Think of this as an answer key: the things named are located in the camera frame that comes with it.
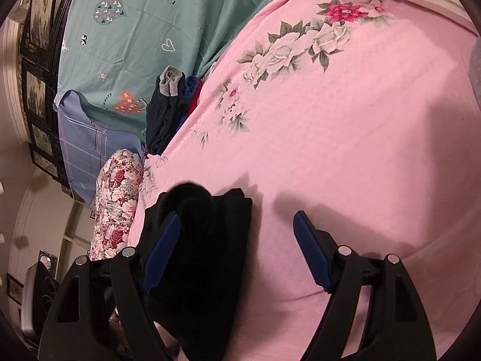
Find grey cloth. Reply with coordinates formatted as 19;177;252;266
158;66;185;96

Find folded dark navy clothes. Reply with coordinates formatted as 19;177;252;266
145;79;188;156

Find blue garment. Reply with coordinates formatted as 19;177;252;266
182;75;200;102

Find teal heart-print pillow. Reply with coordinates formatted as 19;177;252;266
56;0;307;140

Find blue plaid pillow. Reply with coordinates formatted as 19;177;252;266
53;89;145;211

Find pink floral bedsheet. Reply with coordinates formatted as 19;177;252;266
128;0;481;361

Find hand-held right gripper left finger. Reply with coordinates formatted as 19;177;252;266
38;211;181;361

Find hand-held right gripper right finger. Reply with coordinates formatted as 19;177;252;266
293;211;438;361

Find black framed headboard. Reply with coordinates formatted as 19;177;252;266
19;0;78;200

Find black pants with smiley patch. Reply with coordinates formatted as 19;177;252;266
141;184;253;361

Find red garment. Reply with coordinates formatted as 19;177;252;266
186;80;205;121

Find red floral pillow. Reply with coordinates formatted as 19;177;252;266
89;149;145;262

